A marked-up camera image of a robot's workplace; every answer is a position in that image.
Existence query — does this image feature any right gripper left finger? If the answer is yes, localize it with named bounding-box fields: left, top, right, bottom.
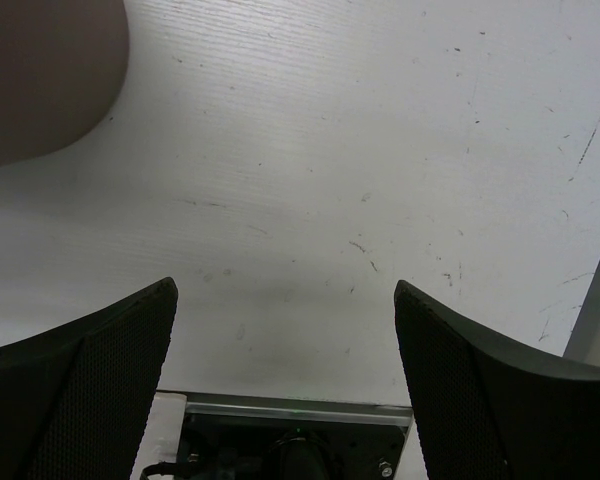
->
left=0, top=277, right=178, bottom=479

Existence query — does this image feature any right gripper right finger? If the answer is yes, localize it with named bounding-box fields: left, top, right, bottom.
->
left=394, top=280, right=600, bottom=479

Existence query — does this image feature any dark red plastic bin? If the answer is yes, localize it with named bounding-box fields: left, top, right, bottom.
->
left=0, top=1, right=130, bottom=166

